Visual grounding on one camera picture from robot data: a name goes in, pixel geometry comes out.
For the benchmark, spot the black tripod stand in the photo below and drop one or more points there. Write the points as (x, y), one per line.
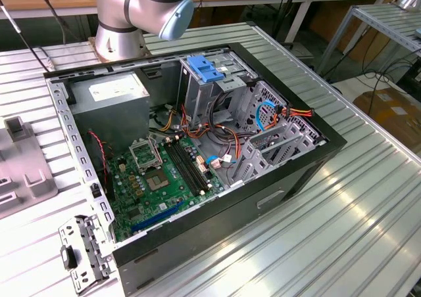
(285, 11)

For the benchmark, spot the green motherboard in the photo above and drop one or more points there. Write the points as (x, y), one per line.
(174, 192)

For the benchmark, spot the hinged metal slot bracket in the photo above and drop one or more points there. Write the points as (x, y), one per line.
(89, 244)

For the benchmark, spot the large labelled cardboard box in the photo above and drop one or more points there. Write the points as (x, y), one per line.
(388, 109)

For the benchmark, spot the CPU socket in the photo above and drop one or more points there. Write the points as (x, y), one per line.
(157, 181)

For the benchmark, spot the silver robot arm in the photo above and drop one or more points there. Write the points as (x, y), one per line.
(115, 40)

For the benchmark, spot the grey optical drive bay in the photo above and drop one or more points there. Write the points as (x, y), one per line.
(197, 103)

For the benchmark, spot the blue expansion slot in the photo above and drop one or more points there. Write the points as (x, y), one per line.
(158, 217)

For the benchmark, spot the blue drive latch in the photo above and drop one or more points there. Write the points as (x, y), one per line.
(204, 70)

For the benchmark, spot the grey power supply unit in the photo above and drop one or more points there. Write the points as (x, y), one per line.
(108, 119)

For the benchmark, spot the black RAM slot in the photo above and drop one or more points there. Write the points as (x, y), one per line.
(193, 165)
(185, 169)

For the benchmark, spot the black open PC case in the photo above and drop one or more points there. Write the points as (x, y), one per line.
(213, 221)

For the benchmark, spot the grey metal disk bay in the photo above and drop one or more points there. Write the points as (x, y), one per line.
(251, 159)

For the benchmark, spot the black case fan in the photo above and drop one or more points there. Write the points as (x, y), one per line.
(98, 169)

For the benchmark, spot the grey parts rack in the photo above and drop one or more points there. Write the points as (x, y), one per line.
(29, 165)

